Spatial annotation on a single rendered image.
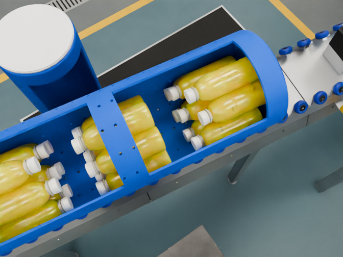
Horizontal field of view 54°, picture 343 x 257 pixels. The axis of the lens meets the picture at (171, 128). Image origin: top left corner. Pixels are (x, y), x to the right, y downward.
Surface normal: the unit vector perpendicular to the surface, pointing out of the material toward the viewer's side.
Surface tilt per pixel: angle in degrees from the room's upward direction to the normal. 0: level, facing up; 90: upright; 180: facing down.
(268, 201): 0
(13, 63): 0
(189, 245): 0
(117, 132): 16
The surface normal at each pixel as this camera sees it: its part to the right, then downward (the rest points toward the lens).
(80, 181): -0.08, -0.50
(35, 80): 0.13, 0.92
